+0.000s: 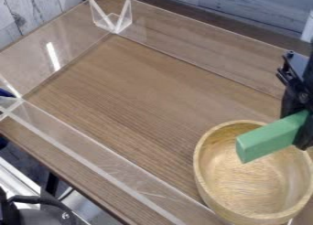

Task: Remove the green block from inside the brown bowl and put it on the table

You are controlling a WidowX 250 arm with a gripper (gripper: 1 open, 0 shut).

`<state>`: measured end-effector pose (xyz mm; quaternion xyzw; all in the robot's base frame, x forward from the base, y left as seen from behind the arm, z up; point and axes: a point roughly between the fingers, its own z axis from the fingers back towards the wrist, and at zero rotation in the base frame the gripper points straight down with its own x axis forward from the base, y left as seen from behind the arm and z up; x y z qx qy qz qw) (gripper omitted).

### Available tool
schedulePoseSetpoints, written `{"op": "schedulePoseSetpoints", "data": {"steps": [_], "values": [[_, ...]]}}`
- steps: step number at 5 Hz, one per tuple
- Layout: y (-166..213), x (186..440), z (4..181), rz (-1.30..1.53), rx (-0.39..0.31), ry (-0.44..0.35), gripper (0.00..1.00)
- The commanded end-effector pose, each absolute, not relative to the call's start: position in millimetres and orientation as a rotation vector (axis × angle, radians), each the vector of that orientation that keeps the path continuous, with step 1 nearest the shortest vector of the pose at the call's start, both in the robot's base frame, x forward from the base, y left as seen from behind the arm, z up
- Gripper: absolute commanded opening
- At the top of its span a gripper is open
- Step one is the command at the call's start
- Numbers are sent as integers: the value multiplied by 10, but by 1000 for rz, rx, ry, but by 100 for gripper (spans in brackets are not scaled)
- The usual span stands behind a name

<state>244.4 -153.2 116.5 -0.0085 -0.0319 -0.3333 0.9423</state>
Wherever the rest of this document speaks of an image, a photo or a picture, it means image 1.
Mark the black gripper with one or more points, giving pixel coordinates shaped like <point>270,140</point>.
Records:
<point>296,76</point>

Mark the green rectangular block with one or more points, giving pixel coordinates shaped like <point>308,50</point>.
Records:
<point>268,139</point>

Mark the light wooden bowl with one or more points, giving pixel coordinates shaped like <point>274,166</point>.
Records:
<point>258,193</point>

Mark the black table leg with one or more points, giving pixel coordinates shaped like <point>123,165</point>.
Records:
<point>52,184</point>

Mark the clear acrylic corner bracket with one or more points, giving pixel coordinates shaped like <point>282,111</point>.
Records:
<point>111,22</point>

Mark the clear acrylic wall panels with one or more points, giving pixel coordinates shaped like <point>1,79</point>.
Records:
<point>110,107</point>

